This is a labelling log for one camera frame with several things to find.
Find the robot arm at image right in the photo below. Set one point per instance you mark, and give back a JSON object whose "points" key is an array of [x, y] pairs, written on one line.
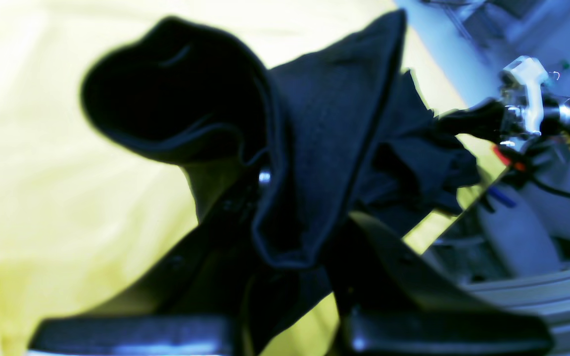
{"points": [[542, 175]]}

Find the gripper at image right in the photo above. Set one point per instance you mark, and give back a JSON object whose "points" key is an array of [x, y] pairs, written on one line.
{"points": [[528, 110]]}

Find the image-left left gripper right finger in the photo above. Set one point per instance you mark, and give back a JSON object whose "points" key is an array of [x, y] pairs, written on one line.
{"points": [[392, 303]]}

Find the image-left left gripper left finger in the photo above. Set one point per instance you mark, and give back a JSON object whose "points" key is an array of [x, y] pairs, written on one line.
{"points": [[190, 303]]}

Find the black T-shirt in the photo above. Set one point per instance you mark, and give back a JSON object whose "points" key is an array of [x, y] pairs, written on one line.
{"points": [[332, 131]]}

